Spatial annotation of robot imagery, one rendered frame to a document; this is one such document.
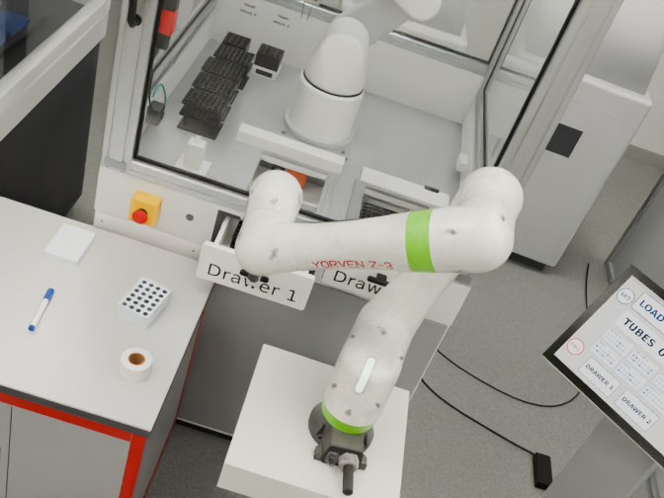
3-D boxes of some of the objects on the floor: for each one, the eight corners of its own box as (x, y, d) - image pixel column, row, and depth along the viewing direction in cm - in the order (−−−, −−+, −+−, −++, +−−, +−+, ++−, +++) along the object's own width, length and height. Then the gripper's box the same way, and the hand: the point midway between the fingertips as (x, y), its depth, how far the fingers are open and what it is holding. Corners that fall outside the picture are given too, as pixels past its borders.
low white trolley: (110, 602, 219) (150, 430, 173) (-114, 535, 215) (-132, 342, 170) (175, 437, 265) (220, 267, 219) (-9, 379, 262) (-1, 195, 216)
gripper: (258, 205, 182) (245, 257, 202) (241, 251, 175) (229, 300, 195) (290, 214, 182) (274, 266, 202) (274, 262, 175) (259, 310, 195)
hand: (254, 276), depth 195 cm, fingers closed, pressing on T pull
